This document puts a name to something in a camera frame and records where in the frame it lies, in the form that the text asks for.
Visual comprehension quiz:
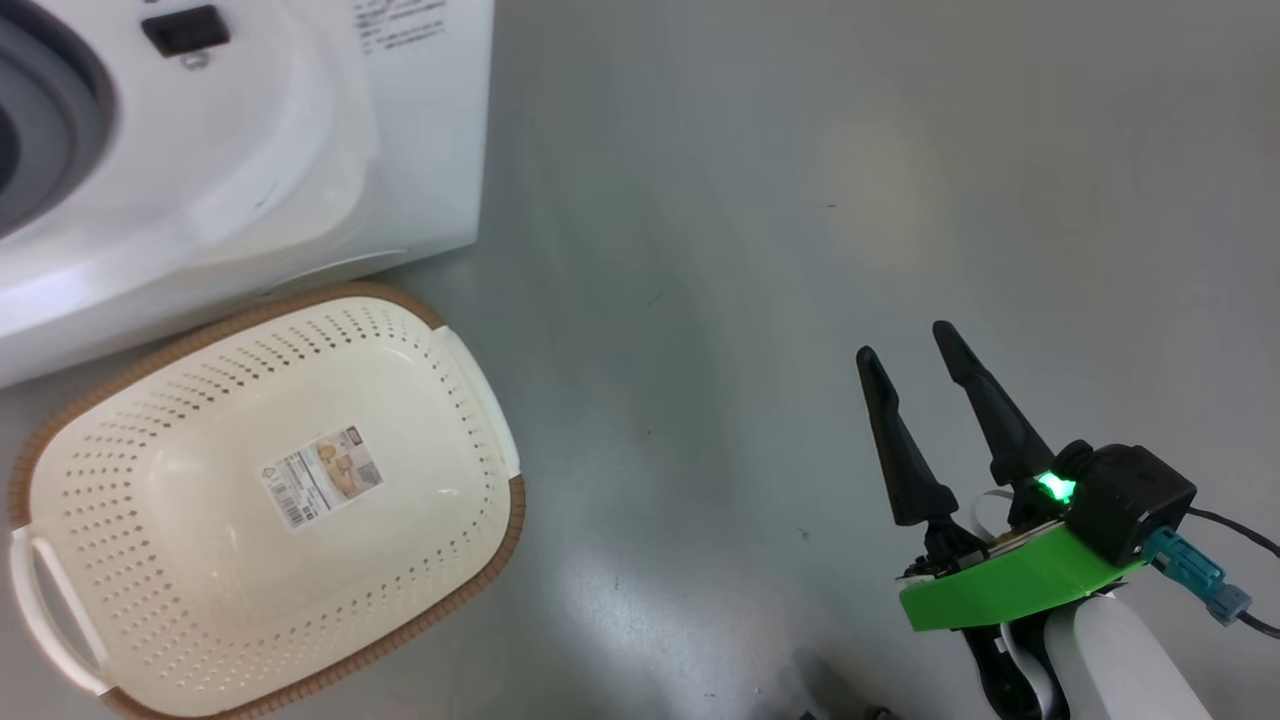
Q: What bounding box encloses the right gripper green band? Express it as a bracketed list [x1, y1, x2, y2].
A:
[856, 320, 1147, 633]

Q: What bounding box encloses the white front-load washing machine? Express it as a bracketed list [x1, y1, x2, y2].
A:
[0, 0, 496, 389]

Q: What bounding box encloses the barcode label sticker in basket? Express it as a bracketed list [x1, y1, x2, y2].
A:
[262, 425, 384, 531]

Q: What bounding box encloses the cream basket with brown rim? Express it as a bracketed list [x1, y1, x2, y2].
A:
[8, 283, 527, 720]

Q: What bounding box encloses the black door latch socket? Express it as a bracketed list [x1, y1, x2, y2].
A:
[142, 5, 231, 58]

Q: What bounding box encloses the grey rubber door gasket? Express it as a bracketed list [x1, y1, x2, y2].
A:
[0, 15, 116, 241]

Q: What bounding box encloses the right camera cable teal connector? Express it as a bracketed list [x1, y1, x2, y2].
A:
[1145, 505, 1280, 641]

